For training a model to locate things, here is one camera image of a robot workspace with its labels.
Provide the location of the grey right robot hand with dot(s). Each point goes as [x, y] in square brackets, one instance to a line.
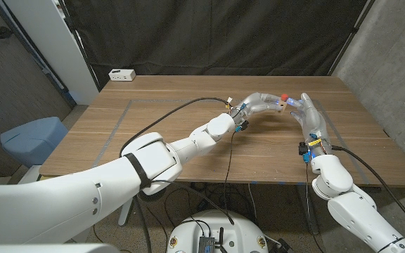
[311, 119]

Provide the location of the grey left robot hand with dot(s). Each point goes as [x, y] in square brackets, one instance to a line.
[257, 105]

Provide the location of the small wooden block with holes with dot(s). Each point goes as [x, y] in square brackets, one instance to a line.
[281, 106]

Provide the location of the wooden screw with red head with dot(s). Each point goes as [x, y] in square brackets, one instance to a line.
[284, 97]

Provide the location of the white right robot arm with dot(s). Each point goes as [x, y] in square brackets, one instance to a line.
[357, 200]

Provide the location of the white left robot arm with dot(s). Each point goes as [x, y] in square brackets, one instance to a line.
[135, 182]

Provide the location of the black curtain backdrop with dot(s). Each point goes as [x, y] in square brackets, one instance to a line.
[216, 35]

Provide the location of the grey table leg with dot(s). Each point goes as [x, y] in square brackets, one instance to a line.
[125, 214]
[309, 214]

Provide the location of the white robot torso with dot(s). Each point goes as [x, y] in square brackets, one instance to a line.
[230, 228]

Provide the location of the white power strip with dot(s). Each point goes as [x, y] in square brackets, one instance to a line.
[121, 74]

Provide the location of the round black fan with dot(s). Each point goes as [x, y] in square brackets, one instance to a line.
[146, 198]

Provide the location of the grey electronics box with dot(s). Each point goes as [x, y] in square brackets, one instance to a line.
[206, 244]

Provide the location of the white cabinet panel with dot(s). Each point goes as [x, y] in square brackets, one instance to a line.
[55, 45]

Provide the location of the blue padded stool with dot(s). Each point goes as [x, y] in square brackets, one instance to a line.
[30, 140]

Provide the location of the black frame pole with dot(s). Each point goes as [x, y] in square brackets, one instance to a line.
[350, 35]
[79, 45]

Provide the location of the black wall rail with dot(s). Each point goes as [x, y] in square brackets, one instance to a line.
[30, 52]

